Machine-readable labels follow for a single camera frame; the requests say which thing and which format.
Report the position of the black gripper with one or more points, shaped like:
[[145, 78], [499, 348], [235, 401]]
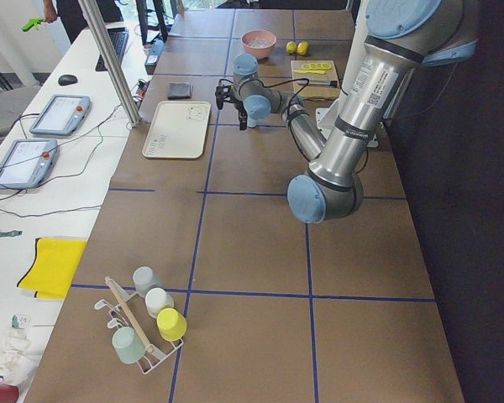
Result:
[[238, 106]]

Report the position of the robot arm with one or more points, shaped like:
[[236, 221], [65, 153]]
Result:
[[401, 36]]

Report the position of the light blue cup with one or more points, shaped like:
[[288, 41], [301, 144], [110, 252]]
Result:
[[252, 123]]

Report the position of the grey cup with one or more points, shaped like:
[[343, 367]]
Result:
[[145, 279]]

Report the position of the white cup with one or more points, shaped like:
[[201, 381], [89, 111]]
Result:
[[156, 300]]

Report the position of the yellow cup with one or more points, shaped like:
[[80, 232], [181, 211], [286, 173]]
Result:
[[172, 324]]

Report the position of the mint green cup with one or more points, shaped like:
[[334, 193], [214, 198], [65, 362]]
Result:
[[127, 345]]

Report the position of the cream bear tray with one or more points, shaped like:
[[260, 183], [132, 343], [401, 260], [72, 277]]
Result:
[[178, 130]]

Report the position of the pink bowl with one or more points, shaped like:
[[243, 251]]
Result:
[[259, 43]]

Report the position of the wooden cutting board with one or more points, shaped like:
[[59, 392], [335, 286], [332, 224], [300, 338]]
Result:
[[300, 82]]

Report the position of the yellow plastic knife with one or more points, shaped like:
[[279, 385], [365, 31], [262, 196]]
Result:
[[312, 72]]

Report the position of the yellow lemon far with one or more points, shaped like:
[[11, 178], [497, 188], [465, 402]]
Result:
[[291, 48]]

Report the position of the yellow lemon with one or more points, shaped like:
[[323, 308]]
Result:
[[291, 48], [302, 48]]

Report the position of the yellow lemon near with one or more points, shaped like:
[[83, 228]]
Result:
[[302, 48]]

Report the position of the teach pendant far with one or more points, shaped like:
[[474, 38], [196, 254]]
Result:
[[62, 115]]

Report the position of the teach pendant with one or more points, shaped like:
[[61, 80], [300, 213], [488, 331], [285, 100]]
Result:
[[27, 163], [62, 115]]

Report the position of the black computer mouse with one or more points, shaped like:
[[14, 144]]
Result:
[[67, 79]]

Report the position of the teach pendant near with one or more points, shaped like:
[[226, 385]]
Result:
[[27, 163]]

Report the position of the yellow cloth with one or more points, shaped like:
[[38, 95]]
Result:
[[55, 263]]

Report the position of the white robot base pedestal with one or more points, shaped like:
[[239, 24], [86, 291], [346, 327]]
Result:
[[356, 56]]

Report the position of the metal handle tool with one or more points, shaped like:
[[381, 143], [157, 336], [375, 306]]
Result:
[[332, 84]]

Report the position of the aluminium frame post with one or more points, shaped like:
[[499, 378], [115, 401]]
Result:
[[100, 34]]

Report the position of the white wire cup rack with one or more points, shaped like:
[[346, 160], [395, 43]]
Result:
[[121, 315]]

